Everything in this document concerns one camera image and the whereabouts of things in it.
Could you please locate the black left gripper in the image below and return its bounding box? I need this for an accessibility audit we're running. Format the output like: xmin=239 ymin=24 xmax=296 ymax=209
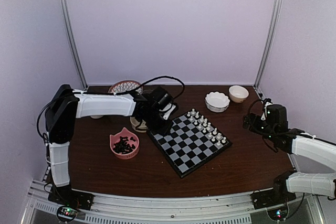
xmin=142 ymin=109 xmax=174 ymax=137

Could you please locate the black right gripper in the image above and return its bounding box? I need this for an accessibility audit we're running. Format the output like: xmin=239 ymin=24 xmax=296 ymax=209
xmin=243 ymin=112 xmax=277 ymax=142

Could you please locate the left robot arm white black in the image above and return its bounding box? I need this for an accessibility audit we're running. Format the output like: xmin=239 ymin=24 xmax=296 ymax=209
xmin=42 ymin=84 xmax=178 ymax=205

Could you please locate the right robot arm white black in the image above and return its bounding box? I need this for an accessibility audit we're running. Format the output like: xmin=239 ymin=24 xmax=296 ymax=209
xmin=243 ymin=100 xmax=335 ymax=204

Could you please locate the cream cat-shaped bowl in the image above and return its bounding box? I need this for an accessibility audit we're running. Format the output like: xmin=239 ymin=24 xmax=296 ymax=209
xmin=130 ymin=117 xmax=148 ymax=133

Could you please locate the patterned ceramic plate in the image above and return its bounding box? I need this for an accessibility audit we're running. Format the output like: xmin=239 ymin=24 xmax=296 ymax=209
xmin=108 ymin=80 xmax=143 ymax=94

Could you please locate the pink cat-shaped bowl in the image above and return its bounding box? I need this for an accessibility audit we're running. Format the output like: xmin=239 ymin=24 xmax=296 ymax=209
xmin=109 ymin=127 xmax=140 ymax=160

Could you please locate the cream round bowl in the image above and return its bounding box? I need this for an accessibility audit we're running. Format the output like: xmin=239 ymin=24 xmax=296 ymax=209
xmin=228 ymin=86 xmax=249 ymax=103

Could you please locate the black white chessboard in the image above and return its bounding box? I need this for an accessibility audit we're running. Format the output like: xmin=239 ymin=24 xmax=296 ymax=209
xmin=148 ymin=111 xmax=232 ymax=178

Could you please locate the white scalloped bowl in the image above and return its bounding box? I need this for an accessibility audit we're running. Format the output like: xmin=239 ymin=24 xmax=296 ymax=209
xmin=205 ymin=91 xmax=230 ymax=113

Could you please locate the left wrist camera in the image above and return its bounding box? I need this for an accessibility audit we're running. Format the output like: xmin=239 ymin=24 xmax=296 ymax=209
xmin=159 ymin=103 xmax=176 ymax=120

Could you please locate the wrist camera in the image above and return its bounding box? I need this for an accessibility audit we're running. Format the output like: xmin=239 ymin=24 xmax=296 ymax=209
xmin=159 ymin=103 xmax=176 ymax=120
xmin=261 ymin=98 xmax=272 ymax=121

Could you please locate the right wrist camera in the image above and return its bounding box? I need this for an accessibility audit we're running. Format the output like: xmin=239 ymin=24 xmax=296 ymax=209
xmin=261 ymin=98 xmax=272 ymax=121

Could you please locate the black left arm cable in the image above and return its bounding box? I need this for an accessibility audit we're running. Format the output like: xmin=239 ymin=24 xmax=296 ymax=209
xmin=131 ymin=76 xmax=185 ymax=101

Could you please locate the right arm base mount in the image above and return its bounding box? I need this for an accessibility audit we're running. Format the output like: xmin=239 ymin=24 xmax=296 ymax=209
xmin=250 ymin=188 xmax=296 ymax=210

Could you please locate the right aluminium frame post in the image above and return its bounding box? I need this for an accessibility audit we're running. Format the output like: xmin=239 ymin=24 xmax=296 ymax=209
xmin=254 ymin=0 xmax=283 ymax=92

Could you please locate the aluminium frame post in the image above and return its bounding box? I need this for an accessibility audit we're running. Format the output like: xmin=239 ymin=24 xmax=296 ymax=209
xmin=60 ymin=0 xmax=88 ymax=89
xmin=254 ymin=0 xmax=283 ymax=92

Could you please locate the aluminium front rail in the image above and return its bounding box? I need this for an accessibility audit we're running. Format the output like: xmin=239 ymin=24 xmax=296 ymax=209
xmin=18 ymin=180 xmax=327 ymax=223

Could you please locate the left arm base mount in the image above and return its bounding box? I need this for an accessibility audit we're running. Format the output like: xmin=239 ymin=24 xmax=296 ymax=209
xmin=48 ymin=186 xmax=94 ymax=210

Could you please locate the left aluminium frame post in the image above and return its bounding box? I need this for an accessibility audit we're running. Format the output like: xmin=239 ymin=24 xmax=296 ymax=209
xmin=60 ymin=0 xmax=88 ymax=89

